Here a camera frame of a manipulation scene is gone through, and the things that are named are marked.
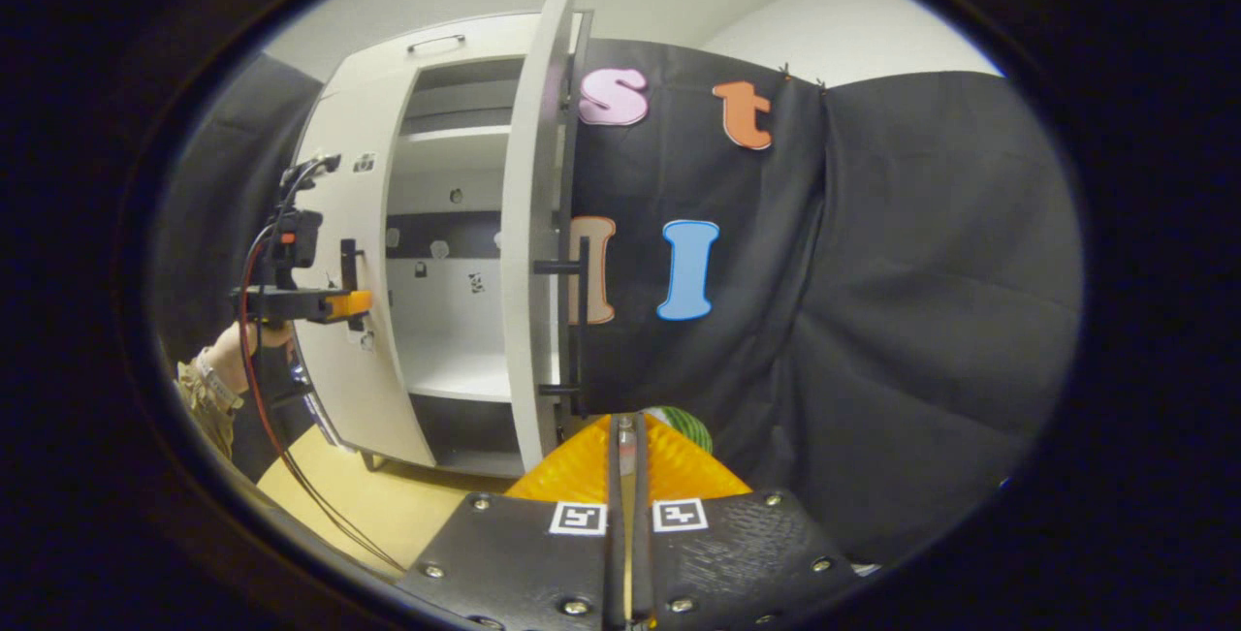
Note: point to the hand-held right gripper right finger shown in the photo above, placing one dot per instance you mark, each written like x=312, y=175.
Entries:
x=642, y=563

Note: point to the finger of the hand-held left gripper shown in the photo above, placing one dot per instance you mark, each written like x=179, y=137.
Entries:
x=349, y=303

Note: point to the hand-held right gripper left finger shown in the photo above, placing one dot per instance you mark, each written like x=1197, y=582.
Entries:
x=614, y=573

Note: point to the white cabinet door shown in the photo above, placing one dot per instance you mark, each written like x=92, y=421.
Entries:
x=339, y=185
x=528, y=224

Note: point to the white double-door shoe cabinet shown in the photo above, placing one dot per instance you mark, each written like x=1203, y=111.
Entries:
x=504, y=35

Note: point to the white cabinet shelf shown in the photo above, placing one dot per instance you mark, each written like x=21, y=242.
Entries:
x=456, y=134
x=456, y=374

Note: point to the black backdrop cloth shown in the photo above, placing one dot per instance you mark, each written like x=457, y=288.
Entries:
x=213, y=195
x=921, y=321

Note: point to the watermelon slice toy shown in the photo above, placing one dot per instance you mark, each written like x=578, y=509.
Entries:
x=690, y=427

